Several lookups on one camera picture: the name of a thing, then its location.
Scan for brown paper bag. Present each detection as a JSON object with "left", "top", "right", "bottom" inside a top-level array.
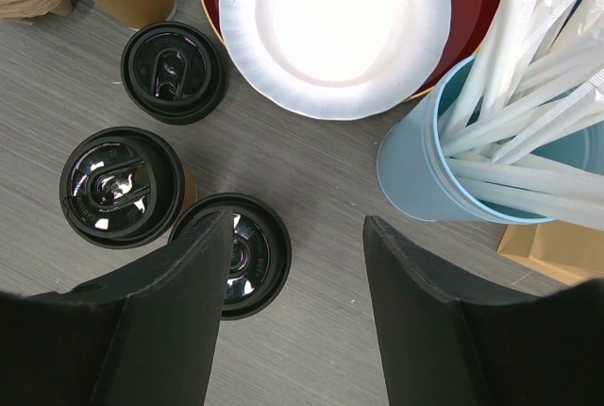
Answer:
[{"left": 497, "top": 221, "right": 603, "bottom": 286}]

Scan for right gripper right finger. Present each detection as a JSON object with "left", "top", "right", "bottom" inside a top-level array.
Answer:
[{"left": 362, "top": 216, "right": 603, "bottom": 405}]

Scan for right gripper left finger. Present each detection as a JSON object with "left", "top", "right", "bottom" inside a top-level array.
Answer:
[{"left": 1, "top": 211, "right": 233, "bottom": 405}]

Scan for white wrapped straws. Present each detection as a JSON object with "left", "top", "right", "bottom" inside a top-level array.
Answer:
[{"left": 434, "top": 0, "right": 603, "bottom": 228}]

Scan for stack of black lids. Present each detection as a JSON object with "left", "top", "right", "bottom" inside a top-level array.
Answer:
[{"left": 120, "top": 21, "right": 227, "bottom": 126}]

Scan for white paper plate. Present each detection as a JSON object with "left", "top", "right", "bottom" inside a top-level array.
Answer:
[{"left": 219, "top": 0, "right": 451, "bottom": 121}]

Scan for black lid cup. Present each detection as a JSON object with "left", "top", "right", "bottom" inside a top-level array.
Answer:
[
  {"left": 169, "top": 193, "right": 293, "bottom": 321},
  {"left": 59, "top": 127, "right": 187, "bottom": 249}
]

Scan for blue straw cup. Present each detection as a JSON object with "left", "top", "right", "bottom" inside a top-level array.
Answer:
[{"left": 377, "top": 58, "right": 603, "bottom": 229}]

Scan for red round tray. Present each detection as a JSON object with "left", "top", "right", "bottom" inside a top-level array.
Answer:
[{"left": 193, "top": 0, "right": 512, "bottom": 103}]

